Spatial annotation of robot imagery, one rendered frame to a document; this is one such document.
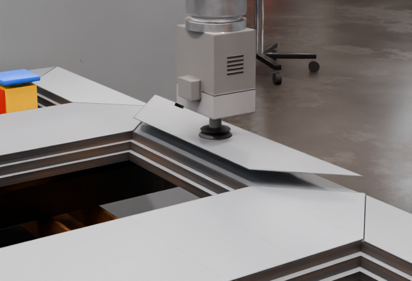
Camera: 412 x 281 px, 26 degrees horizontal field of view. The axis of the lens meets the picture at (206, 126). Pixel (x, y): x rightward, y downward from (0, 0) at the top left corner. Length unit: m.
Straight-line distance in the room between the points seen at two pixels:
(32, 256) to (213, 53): 0.35
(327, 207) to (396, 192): 2.52
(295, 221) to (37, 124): 0.48
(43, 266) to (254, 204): 0.25
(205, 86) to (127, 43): 0.66
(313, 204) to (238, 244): 0.13
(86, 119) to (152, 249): 0.46
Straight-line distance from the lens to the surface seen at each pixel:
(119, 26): 1.71
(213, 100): 1.07
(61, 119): 1.29
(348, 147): 3.97
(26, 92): 1.40
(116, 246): 0.86
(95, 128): 1.24
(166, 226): 0.90
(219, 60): 1.06
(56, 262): 0.84
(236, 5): 1.07
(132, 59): 1.74
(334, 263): 0.86
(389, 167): 3.75
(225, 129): 1.12
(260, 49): 5.31
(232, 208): 0.95
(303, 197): 0.98
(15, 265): 0.84
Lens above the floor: 1.20
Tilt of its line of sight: 16 degrees down
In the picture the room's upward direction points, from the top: straight up
